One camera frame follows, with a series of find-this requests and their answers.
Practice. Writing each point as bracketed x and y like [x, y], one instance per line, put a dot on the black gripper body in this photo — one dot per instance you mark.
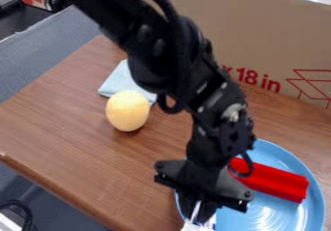
[204, 172]

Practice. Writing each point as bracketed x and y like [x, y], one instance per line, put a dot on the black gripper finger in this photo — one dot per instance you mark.
[207, 211]
[187, 201]

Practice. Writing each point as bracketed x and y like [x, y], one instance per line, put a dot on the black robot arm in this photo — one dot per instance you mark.
[172, 64]

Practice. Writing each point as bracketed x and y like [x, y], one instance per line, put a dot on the blue plate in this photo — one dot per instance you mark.
[271, 213]

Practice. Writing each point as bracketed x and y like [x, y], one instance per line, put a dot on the light blue folded cloth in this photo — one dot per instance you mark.
[120, 81]

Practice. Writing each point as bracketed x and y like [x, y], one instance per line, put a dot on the red plastic block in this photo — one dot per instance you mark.
[277, 182]

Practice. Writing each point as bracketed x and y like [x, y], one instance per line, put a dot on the yellow lemon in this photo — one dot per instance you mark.
[128, 110]

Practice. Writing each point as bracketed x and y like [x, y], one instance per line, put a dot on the cardboard box with red print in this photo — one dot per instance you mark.
[271, 42]

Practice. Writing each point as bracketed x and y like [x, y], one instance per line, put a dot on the grey fabric partition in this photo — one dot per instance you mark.
[34, 50]

